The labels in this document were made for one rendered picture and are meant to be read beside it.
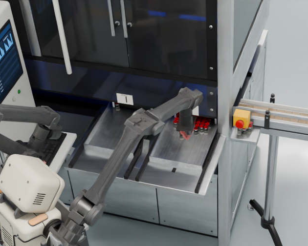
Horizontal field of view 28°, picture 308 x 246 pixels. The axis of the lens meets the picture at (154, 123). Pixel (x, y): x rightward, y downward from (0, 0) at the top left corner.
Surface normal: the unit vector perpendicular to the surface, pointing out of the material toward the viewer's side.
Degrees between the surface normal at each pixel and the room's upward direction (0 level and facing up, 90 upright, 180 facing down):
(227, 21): 90
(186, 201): 90
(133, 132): 50
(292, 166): 0
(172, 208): 90
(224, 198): 90
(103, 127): 0
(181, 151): 0
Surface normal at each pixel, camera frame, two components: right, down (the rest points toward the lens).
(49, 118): 0.77, 0.46
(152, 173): -0.07, -0.76
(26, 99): 0.96, 0.12
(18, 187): -0.60, -0.16
